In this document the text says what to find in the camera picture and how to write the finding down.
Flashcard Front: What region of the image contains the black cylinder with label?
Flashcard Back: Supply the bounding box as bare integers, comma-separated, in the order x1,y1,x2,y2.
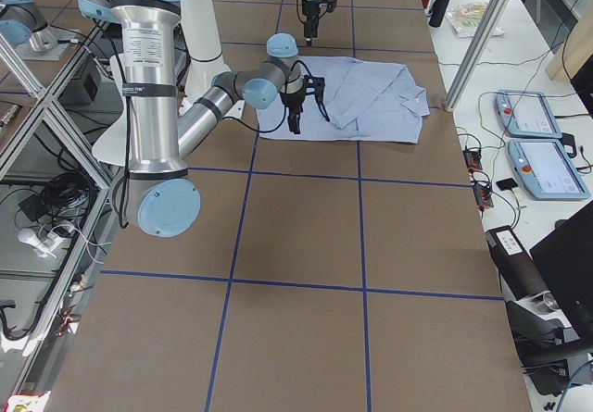
485,226,549,300

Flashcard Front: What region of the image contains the upper blue teach pendant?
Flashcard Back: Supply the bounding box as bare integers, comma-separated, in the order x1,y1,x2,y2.
495,90,562,140

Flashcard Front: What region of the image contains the blue striped button shirt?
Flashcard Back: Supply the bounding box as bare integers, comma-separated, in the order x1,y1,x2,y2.
257,56,430,144

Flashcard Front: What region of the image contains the lower blue teach pendant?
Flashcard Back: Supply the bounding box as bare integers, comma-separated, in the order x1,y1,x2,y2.
507,139,590,201

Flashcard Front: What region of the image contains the white plastic chair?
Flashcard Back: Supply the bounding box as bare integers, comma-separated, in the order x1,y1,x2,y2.
92,54,128,167

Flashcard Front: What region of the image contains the blue teach pendant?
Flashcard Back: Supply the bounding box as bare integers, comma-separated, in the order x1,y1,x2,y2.
507,139,590,201
495,90,562,140

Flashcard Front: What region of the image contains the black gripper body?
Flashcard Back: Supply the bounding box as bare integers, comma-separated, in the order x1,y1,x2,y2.
280,89,307,116
301,0,322,27

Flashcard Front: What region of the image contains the black monitor stand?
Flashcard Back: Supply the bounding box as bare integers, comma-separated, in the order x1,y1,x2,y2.
505,301,592,368

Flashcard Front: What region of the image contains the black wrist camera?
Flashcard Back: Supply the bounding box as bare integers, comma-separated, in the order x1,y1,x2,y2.
303,75,330,122
321,0,337,14

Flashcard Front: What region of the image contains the black water bottle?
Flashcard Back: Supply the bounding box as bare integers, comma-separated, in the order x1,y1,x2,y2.
428,0,450,28

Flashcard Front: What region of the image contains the aluminium frame post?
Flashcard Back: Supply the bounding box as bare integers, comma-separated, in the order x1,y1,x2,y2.
444,0,509,112

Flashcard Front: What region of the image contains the black monitor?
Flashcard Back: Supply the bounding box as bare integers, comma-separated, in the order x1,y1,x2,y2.
530,204,592,336

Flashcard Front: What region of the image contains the orange circuit board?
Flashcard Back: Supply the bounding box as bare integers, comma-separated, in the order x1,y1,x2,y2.
462,148,483,172

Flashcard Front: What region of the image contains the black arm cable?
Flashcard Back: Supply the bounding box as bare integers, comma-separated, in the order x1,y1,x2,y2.
110,59,316,231

